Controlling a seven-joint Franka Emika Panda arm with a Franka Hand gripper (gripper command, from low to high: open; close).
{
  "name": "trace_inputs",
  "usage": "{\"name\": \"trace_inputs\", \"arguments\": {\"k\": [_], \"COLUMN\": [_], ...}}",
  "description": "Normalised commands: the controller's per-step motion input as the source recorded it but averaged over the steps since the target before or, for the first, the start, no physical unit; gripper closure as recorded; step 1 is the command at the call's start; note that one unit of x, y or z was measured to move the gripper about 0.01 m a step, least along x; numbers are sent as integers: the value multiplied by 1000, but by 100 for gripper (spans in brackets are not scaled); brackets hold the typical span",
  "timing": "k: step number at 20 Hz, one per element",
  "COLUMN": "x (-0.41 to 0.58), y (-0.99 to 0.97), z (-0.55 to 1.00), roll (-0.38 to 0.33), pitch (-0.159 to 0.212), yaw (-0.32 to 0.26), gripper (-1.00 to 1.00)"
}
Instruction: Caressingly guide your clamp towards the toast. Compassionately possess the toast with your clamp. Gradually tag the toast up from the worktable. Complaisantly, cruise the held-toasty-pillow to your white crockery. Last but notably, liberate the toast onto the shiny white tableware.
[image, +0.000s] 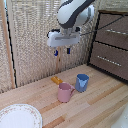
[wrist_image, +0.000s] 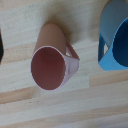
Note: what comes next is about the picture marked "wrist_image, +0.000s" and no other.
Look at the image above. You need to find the pink mug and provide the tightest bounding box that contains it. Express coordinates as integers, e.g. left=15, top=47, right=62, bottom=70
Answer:
left=30, top=22, right=81, bottom=92

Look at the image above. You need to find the blue mug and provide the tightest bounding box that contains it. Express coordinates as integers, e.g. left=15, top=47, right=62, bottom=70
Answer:
left=97, top=0, right=128, bottom=72

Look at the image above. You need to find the black object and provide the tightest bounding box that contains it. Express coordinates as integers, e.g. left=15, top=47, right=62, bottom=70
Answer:
left=0, top=28, right=5, bottom=64

